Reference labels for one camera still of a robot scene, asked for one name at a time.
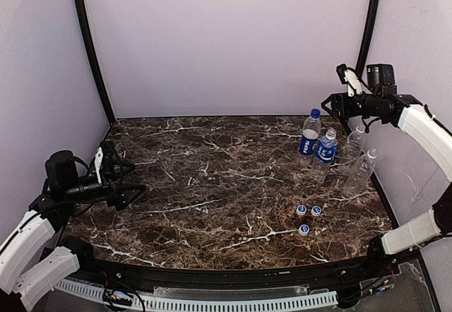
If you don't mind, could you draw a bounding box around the solid blue pepsi cap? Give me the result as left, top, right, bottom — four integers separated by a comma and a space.
310, 108, 321, 120

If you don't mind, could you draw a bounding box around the clear bottle blue pepsi label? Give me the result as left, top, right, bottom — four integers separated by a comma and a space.
311, 128, 338, 184

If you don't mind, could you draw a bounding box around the blue white bottle cap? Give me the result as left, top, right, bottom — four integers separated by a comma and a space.
296, 205, 307, 216
311, 205, 322, 217
298, 224, 310, 236

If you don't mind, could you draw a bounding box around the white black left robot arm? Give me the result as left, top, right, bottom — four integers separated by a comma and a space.
1, 140, 146, 311

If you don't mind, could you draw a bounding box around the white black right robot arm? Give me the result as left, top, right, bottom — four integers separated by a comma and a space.
321, 64, 451, 259

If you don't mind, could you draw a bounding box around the right wrist camera with heatsink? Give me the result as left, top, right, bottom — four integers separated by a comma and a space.
336, 64, 365, 97

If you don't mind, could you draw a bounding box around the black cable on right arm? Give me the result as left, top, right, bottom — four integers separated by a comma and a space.
352, 68, 452, 136

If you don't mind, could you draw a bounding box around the white slotted cable duct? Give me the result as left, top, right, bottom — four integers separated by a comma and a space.
56, 279, 338, 311

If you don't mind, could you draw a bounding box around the black right corner post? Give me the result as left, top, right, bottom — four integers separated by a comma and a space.
355, 0, 380, 76

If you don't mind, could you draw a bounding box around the black corner post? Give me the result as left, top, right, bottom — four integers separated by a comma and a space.
355, 0, 380, 76
74, 0, 116, 126

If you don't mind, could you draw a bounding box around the black front table rail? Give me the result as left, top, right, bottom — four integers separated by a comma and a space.
76, 249, 420, 292

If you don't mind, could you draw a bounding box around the black left corner post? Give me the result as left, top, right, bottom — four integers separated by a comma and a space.
74, 0, 116, 126

